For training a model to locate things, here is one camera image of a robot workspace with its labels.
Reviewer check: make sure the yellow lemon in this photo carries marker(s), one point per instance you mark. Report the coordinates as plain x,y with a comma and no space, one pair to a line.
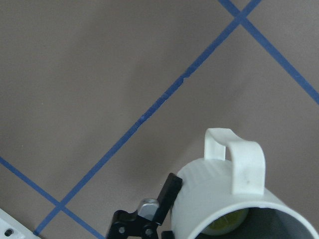
226,223

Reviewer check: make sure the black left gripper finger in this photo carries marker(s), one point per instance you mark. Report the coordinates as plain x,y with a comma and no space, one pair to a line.
167,197

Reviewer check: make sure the white ribbed mug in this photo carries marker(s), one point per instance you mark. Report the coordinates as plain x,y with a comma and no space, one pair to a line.
231,177

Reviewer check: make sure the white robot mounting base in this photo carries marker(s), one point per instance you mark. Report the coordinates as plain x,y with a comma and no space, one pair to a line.
10,228

